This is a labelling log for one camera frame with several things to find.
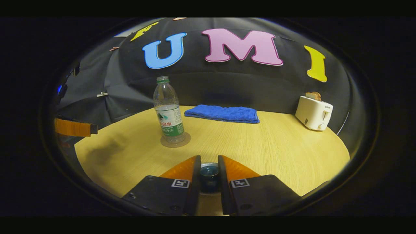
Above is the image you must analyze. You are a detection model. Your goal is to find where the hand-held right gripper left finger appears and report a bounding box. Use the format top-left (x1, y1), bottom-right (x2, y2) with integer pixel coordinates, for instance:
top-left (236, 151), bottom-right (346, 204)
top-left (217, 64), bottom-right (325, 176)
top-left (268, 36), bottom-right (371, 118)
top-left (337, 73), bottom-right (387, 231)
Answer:
top-left (122, 155), bottom-right (202, 216)

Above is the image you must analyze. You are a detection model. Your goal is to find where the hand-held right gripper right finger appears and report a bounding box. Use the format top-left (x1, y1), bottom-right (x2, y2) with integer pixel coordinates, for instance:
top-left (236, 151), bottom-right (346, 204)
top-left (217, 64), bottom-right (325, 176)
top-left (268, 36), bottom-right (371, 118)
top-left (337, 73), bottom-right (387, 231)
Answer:
top-left (217, 155), bottom-right (301, 216)

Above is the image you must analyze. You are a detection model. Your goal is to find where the dark blue teacup lid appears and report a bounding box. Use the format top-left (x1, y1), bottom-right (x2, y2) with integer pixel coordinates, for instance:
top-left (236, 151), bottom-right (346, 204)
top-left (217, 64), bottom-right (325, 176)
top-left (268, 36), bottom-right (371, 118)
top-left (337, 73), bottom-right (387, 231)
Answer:
top-left (199, 165), bottom-right (220, 194)

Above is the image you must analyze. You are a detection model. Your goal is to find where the round brown coaster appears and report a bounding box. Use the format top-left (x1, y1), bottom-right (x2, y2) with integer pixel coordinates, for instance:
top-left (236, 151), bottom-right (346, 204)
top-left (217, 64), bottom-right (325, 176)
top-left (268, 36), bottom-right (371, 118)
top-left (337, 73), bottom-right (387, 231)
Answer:
top-left (160, 132), bottom-right (191, 148)

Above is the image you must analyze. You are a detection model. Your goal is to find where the clear plastic water bottle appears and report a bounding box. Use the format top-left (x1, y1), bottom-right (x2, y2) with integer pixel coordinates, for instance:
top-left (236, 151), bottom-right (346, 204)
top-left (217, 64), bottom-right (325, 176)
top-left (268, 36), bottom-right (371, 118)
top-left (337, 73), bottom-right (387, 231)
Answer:
top-left (153, 76), bottom-right (186, 144)

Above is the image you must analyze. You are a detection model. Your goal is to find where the folded blue towel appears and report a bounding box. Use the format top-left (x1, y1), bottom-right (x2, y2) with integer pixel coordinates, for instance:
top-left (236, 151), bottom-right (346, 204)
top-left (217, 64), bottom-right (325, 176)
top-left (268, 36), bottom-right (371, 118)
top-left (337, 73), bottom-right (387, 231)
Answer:
top-left (184, 104), bottom-right (260, 124)

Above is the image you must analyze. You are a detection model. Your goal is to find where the white toaster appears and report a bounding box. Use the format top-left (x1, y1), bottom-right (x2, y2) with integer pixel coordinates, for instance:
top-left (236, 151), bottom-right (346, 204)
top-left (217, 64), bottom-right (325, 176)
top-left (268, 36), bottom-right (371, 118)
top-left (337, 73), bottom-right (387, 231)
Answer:
top-left (295, 96), bottom-right (334, 131)

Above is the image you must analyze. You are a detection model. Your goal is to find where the black backdrop cloth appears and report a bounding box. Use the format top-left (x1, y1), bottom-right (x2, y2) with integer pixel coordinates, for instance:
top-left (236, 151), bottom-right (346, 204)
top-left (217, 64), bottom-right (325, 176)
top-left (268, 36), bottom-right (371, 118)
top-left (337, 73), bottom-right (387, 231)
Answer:
top-left (55, 18), bottom-right (358, 156)

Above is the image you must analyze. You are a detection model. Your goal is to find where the white toaster cable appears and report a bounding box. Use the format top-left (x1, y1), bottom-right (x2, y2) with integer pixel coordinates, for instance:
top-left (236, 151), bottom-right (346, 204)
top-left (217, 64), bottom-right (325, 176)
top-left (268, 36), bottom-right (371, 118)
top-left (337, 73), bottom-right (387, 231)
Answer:
top-left (336, 110), bottom-right (350, 136)

